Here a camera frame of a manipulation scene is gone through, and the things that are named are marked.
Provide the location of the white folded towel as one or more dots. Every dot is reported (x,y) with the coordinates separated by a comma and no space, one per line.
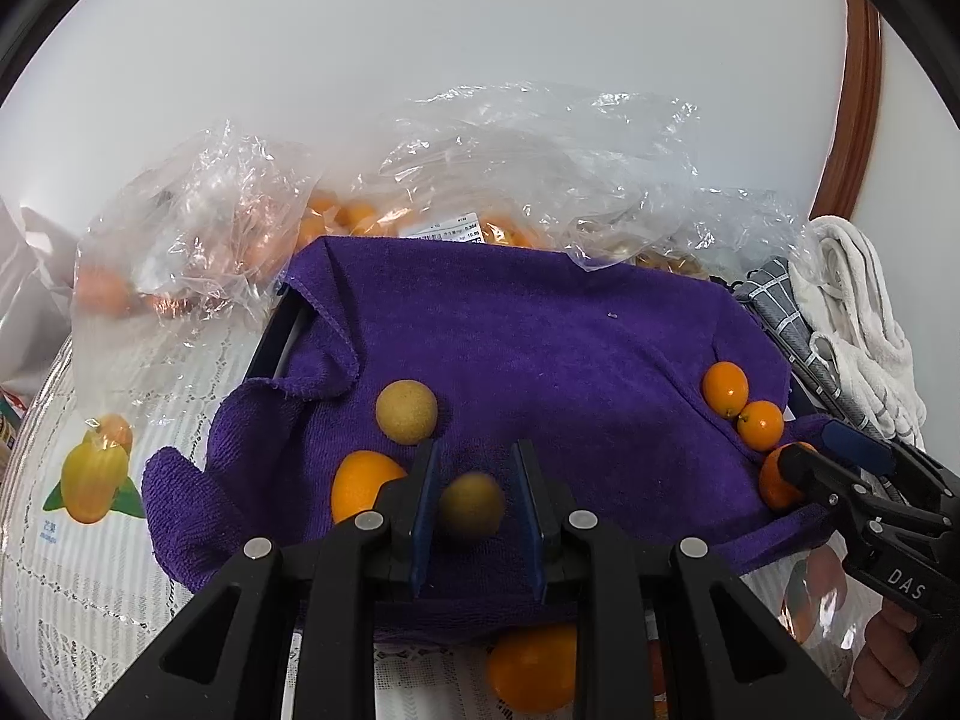
(862,315)

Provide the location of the person's right hand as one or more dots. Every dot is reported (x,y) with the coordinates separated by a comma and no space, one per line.
(885,660)

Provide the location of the brown longan fruit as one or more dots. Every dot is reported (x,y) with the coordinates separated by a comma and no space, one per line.
(406,410)
(471,504)

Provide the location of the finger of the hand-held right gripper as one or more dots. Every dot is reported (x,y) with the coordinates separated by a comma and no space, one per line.
(825,484)
(859,444)

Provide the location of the clear bag of longans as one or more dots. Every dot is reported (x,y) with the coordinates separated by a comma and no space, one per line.
(720,225)

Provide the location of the purple towel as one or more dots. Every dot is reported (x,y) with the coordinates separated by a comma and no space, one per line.
(525,345)

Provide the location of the clear bag of tangerines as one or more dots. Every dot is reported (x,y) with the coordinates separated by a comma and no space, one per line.
(202,210)

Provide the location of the brown wooden door frame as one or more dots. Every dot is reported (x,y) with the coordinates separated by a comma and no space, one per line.
(855,105)

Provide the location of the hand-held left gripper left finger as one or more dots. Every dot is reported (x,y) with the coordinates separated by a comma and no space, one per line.
(421,525)

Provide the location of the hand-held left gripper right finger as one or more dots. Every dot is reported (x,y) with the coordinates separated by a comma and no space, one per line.
(531,532)

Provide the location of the clear bag of oranges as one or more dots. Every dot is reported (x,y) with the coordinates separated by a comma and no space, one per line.
(817,600)

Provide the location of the small orange kumquat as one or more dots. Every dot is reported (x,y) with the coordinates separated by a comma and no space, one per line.
(760,424)
(725,388)
(774,481)

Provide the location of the clear bag of kumquats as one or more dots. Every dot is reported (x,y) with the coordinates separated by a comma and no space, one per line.
(487,165)

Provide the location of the grey checked cloth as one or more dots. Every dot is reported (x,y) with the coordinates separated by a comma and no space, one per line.
(780,300)

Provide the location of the orange tangerine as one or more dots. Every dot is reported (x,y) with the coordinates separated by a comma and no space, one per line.
(360,484)
(532,667)

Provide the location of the white plastic bag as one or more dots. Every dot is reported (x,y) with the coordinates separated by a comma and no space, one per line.
(30,292)

